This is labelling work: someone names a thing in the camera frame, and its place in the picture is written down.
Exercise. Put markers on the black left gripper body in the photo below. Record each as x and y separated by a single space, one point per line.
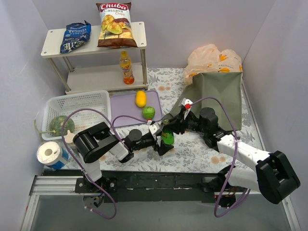
156 141

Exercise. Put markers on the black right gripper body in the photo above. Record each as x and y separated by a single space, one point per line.
177 123

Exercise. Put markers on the green glass bottle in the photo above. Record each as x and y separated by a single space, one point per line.
167 135

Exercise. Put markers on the yellow mango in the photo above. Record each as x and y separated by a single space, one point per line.
141 99

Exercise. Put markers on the green canvas tote bag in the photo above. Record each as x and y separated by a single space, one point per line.
226 87

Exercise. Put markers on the orange plastic grocery bag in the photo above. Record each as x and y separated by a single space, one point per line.
209 59

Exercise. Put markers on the orange juice bottle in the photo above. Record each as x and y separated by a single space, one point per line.
126 67

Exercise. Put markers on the green melon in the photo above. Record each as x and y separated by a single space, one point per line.
57 123

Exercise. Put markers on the cassava chips bag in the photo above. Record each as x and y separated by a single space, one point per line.
116 29

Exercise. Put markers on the blue snack packet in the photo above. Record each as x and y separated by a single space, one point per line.
75 36

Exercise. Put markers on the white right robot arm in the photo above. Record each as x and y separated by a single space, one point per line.
271 174

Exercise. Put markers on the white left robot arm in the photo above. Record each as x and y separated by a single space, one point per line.
98 140

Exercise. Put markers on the floral patterned table mat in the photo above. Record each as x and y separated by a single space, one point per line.
190 154

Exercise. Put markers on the purple plastic tray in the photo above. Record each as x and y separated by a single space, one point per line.
124 104

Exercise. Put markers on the white two-tier shelf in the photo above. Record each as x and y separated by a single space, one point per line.
104 77

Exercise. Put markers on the beige capped bottle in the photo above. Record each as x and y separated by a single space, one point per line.
69 137

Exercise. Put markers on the white perforated plastic basket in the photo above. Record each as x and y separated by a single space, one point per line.
67 104

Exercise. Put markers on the white paper towel roll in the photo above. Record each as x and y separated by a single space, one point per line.
52 155

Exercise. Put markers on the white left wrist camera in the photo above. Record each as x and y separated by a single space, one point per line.
154 128

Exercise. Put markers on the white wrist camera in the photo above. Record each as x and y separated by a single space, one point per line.
154 128
187 104

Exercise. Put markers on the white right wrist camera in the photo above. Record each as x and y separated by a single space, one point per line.
187 104

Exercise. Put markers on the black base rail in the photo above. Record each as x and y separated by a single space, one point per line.
139 186

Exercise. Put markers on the aluminium frame rail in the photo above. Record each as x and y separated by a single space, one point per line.
46 185

